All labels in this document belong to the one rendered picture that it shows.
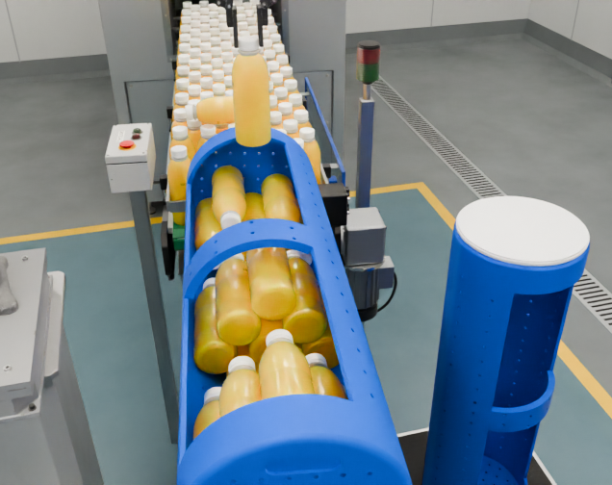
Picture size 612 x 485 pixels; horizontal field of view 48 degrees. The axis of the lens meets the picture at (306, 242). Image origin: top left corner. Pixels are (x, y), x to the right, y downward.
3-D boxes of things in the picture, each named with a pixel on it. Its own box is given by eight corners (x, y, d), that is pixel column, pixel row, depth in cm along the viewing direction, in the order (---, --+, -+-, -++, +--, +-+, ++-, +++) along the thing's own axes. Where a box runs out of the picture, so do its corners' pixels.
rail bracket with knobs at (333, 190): (312, 233, 173) (312, 197, 167) (308, 218, 179) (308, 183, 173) (351, 230, 174) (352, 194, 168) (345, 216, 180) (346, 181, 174)
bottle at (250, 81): (265, 131, 141) (261, 39, 131) (275, 144, 135) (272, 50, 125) (232, 136, 139) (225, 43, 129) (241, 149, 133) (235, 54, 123)
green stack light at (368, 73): (358, 83, 189) (359, 65, 187) (353, 75, 195) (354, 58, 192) (381, 81, 190) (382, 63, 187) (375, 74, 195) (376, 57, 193)
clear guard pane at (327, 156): (340, 310, 217) (342, 173, 191) (306, 193, 283) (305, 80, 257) (341, 310, 217) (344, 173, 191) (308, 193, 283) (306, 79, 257)
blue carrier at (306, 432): (178, 600, 87) (171, 444, 72) (188, 237, 160) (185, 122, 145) (397, 581, 91) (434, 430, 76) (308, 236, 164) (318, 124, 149)
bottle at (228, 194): (206, 186, 152) (207, 228, 136) (219, 159, 149) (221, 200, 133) (235, 197, 154) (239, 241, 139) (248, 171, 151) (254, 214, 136)
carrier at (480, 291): (406, 509, 191) (508, 554, 179) (435, 245, 144) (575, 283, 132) (441, 440, 212) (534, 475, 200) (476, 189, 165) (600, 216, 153)
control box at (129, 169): (111, 193, 170) (104, 155, 165) (118, 159, 187) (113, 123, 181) (152, 191, 171) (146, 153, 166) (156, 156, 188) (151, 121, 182)
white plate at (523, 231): (438, 240, 144) (438, 244, 144) (575, 276, 132) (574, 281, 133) (477, 185, 164) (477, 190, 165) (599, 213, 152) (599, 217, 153)
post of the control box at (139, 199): (170, 444, 231) (126, 178, 177) (171, 434, 234) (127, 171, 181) (183, 442, 231) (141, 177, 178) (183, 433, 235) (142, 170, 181)
